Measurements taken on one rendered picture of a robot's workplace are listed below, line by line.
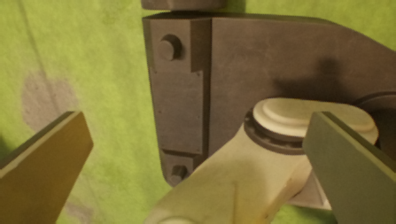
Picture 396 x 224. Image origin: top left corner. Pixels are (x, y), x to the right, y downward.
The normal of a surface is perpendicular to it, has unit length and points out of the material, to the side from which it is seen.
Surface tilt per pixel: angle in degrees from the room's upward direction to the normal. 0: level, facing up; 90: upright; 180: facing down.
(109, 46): 0
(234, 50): 0
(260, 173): 90
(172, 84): 0
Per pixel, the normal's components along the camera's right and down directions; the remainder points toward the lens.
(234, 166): 0.00, -0.86
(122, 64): -0.21, 0.51
